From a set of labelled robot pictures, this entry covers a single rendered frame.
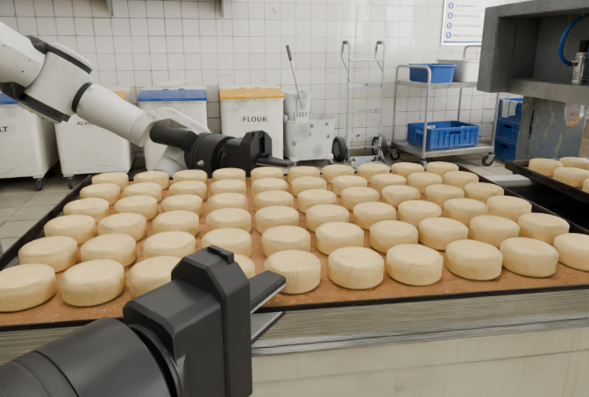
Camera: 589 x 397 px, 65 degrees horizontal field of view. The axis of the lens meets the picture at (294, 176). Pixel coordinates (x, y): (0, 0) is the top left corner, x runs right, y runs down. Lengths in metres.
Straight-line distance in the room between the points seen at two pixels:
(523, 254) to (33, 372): 0.39
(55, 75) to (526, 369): 0.82
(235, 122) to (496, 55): 3.11
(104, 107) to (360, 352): 0.65
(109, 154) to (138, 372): 3.73
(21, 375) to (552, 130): 0.99
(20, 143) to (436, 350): 3.83
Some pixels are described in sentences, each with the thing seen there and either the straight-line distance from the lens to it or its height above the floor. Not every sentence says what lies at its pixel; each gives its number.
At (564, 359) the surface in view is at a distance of 0.57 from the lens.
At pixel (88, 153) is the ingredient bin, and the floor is 0.29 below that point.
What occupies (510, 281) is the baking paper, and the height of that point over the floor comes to 0.90.
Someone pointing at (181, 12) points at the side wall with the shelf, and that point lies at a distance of 4.49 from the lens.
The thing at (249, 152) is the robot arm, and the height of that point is 0.94.
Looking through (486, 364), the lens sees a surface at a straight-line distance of 0.52.
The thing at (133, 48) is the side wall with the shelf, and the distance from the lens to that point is 4.51.
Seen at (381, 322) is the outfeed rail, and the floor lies 0.86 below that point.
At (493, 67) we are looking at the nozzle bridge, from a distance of 0.97.
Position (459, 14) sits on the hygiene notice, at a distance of 5.24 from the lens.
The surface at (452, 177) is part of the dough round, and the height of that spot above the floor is 0.92.
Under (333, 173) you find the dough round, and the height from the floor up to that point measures 0.92.
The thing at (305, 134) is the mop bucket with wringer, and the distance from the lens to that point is 4.24.
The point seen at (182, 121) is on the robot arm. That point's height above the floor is 0.97.
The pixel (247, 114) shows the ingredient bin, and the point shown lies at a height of 0.57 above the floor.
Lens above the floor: 1.11
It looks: 16 degrees down
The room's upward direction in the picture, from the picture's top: straight up
